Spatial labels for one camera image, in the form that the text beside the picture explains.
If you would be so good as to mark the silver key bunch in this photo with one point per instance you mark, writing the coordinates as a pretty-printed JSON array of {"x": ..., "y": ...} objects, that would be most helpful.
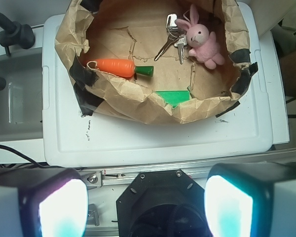
[{"x": 174, "y": 33}]

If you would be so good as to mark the aluminium frame rail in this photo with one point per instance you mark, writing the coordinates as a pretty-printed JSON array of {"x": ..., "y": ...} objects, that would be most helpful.
[{"x": 102, "y": 219}]

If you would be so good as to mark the black faucet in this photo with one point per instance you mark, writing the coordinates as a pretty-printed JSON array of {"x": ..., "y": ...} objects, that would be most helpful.
[{"x": 14, "y": 33}]

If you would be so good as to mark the green plastic piece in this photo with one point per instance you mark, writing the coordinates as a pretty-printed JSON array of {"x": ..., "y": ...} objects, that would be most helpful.
[{"x": 174, "y": 97}]

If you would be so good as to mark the pink plush bunny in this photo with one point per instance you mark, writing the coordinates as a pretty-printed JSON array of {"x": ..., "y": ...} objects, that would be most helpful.
[{"x": 203, "y": 43}]

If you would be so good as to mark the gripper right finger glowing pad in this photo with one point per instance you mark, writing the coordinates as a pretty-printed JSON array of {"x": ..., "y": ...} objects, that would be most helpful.
[{"x": 251, "y": 199}]

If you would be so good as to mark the brown paper bag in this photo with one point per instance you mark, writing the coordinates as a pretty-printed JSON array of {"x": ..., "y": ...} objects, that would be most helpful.
[{"x": 136, "y": 30}]

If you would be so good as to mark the white plastic bin lid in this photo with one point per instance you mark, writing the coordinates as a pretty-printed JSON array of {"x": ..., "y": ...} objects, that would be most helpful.
[{"x": 74, "y": 140}]

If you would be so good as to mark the black octagonal mount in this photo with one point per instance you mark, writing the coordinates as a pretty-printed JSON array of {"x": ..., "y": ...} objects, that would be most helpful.
[{"x": 162, "y": 204}]

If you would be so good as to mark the orange toy carrot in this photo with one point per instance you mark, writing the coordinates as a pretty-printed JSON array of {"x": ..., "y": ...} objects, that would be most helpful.
[{"x": 124, "y": 68}]

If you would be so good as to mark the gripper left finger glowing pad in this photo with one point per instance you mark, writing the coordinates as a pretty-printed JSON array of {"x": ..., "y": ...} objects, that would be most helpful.
[{"x": 51, "y": 202}]

